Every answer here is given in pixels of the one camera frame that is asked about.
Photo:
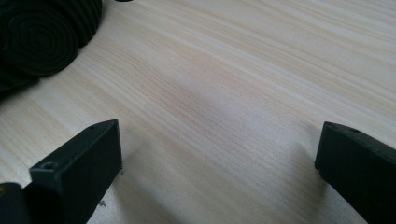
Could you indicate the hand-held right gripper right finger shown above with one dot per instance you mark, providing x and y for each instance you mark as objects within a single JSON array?
[{"x": 361, "y": 168}]

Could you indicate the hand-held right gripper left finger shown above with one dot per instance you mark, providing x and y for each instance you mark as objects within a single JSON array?
[{"x": 77, "y": 165}]

